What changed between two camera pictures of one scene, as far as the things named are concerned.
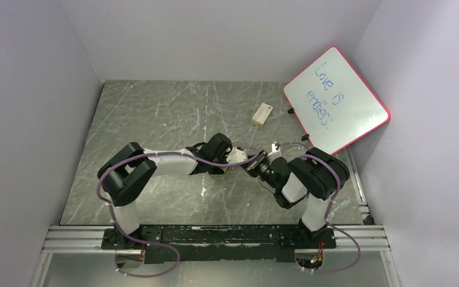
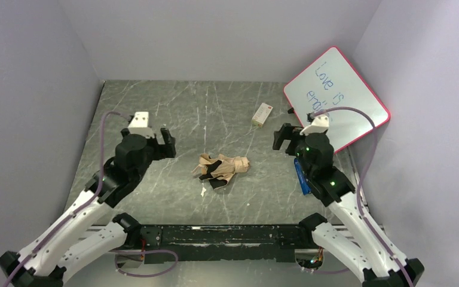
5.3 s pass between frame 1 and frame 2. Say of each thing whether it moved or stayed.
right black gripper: moved
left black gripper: moved
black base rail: stayed
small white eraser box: stayed
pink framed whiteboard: stayed
